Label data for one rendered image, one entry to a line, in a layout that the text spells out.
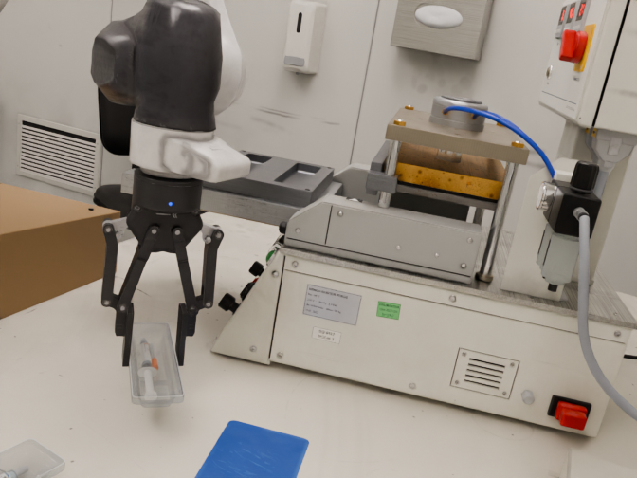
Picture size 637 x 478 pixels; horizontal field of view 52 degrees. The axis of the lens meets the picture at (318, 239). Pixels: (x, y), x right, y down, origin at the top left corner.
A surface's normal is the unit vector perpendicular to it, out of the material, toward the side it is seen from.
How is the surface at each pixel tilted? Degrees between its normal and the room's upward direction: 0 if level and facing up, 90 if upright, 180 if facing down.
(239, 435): 0
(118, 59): 91
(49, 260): 90
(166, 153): 89
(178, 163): 90
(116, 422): 0
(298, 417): 0
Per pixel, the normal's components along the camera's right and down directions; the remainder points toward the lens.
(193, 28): 0.44, 0.17
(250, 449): 0.16, -0.94
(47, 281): 0.91, 0.25
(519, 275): -0.18, 0.27
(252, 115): -0.38, 0.22
